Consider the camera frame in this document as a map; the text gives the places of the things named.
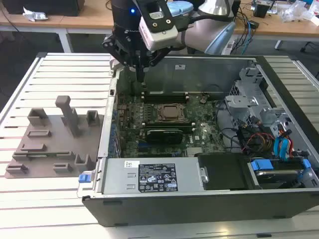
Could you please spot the hard disk in blue carrier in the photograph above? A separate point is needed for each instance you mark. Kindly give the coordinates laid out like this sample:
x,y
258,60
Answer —
x,y
261,165

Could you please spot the black plastic shroud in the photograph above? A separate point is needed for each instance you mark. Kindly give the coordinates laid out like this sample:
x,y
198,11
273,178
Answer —
x,y
221,171

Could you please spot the silver chipset heatsink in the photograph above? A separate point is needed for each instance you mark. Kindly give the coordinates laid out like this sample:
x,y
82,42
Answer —
x,y
194,151

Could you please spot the black cup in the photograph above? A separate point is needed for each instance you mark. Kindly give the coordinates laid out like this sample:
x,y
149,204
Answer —
x,y
260,10

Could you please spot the white power strip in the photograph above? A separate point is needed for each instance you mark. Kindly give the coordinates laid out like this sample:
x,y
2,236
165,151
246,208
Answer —
x,y
228,47

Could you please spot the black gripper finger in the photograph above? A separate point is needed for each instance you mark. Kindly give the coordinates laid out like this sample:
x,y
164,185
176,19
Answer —
x,y
155,58
120,58

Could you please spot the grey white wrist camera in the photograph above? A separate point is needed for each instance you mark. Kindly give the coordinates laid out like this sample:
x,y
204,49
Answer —
x,y
159,37

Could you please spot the black open PC case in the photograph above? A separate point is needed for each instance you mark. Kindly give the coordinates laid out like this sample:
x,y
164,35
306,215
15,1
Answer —
x,y
174,211

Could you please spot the round coin cell battery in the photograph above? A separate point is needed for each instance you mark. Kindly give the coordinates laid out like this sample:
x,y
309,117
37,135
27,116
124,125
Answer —
x,y
203,100

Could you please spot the silver CPU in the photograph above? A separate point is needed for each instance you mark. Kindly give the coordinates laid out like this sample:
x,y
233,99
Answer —
x,y
173,112

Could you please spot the black office chair base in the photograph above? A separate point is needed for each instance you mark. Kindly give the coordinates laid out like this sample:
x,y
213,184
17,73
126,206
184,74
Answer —
x,y
310,46

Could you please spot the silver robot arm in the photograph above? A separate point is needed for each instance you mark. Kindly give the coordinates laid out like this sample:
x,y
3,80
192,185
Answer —
x,y
199,35

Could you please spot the grey parts rack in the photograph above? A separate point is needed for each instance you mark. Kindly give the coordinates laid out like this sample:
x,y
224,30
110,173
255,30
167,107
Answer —
x,y
59,147

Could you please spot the grey power supply unit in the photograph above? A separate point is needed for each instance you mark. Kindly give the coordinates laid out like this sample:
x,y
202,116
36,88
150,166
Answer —
x,y
117,174

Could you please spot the black graphics card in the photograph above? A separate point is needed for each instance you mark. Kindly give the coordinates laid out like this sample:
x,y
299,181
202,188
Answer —
x,y
164,136

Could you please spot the green motherboard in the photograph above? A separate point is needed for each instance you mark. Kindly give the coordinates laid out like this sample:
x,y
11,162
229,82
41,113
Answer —
x,y
207,129

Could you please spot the clear plastic bags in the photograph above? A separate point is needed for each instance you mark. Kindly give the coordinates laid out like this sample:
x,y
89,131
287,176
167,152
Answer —
x,y
299,11

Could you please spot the wooden desk with white legs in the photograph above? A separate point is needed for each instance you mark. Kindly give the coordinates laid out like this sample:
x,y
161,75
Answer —
x,y
286,28
87,20

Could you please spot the crumpled white plastic wrap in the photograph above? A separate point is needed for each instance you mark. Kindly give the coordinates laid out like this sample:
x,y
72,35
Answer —
x,y
35,15

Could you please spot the green RAM stick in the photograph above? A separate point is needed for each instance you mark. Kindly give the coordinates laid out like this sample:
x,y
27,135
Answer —
x,y
47,156

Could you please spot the metal CPU socket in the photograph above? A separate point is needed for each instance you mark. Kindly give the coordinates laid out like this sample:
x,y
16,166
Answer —
x,y
159,116

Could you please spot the black RAM slots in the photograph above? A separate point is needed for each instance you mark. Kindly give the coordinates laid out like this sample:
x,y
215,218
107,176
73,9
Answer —
x,y
169,128
164,98

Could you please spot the black computer box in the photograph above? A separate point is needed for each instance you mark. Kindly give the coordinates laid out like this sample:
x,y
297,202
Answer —
x,y
45,7

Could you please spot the silver metal drive cage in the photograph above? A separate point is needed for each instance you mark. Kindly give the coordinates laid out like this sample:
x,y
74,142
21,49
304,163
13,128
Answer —
x,y
245,102

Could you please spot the blue plastic case latch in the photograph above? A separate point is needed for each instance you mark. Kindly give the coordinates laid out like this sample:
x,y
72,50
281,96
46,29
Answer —
x,y
84,178

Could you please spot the small black box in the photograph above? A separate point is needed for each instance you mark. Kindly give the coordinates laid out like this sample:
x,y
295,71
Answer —
x,y
254,25

